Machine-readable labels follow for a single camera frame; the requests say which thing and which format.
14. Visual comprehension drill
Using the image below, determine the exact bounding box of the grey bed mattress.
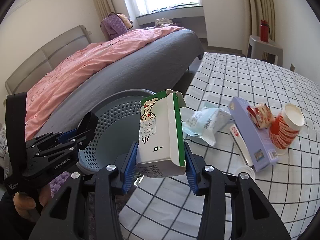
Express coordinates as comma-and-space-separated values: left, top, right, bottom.
36, 29, 204, 136

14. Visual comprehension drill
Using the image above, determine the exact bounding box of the white green milk carton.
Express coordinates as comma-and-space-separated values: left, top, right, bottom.
136, 89, 186, 178

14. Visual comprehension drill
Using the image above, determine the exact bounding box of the pink quilt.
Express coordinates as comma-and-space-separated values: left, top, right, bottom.
24, 26, 184, 140

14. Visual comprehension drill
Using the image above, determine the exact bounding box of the person's left hand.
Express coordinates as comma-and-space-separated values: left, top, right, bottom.
14, 184, 52, 222

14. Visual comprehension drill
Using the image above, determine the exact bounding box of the white playing card box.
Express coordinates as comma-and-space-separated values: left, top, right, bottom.
229, 124, 253, 167

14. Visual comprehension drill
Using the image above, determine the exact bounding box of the teal white plastic package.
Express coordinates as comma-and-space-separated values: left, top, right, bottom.
182, 102, 232, 146

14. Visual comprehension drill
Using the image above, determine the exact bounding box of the beige right curtain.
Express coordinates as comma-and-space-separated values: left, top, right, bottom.
244, 0, 276, 41

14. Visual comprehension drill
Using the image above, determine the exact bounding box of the red patterned snack wrapper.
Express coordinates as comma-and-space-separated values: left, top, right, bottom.
247, 103, 274, 129

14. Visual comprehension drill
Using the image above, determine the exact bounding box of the purple fluffy rug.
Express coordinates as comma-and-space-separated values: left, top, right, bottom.
49, 171, 71, 198

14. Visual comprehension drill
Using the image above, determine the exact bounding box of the grey headboard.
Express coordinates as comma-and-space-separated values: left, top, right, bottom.
5, 25, 91, 95

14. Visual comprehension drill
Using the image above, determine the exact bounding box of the lavender cardboard box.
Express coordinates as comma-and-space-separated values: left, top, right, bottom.
228, 97, 279, 172

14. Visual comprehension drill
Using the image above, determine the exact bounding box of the white round lid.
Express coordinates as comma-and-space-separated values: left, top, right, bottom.
234, 166, 255, 181

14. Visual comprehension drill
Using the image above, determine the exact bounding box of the purple knitted backpack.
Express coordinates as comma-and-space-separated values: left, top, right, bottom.
100, 12, 133, 41

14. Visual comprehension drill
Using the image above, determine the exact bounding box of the grey perforated trash basket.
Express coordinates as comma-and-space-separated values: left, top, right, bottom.
76, 89, 155, 174

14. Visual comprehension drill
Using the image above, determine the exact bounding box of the red white paper cup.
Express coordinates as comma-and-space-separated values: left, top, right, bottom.
268, 103, 305, 155

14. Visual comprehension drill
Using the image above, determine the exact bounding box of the red water bottle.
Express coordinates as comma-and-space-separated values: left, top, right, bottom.
260, 20, 270, 43

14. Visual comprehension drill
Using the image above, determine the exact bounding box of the grey plastic stool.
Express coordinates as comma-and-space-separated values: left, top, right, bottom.
247, 35, 283, 67

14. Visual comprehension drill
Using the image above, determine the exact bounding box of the beige item on sill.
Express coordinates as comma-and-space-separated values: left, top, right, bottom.
155, 17, 175, 27

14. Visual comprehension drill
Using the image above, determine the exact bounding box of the black white checkered sheet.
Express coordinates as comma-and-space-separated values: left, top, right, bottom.
119, 53, 319, 239

